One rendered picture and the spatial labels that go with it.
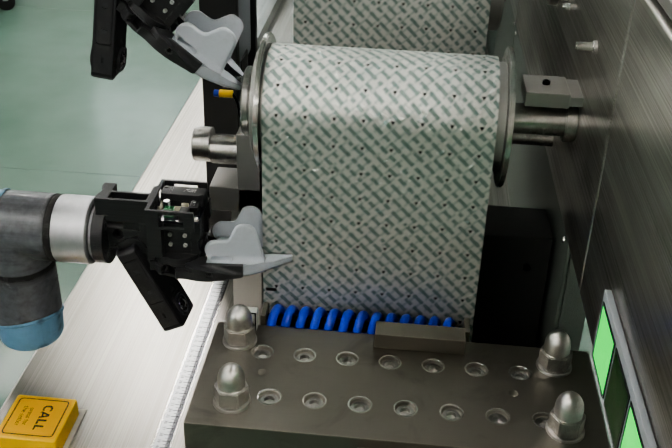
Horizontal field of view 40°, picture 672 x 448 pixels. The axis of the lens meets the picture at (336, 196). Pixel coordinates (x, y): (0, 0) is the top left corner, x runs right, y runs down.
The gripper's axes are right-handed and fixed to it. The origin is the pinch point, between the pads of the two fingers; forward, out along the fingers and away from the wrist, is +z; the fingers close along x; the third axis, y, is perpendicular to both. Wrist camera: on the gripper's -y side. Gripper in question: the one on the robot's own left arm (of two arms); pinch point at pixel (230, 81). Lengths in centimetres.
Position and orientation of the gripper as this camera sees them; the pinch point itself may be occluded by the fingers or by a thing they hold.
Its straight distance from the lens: 101.3
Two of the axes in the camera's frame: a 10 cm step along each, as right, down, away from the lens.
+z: 7.5, 6.1, 2.5
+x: 1.0, -4.8, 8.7
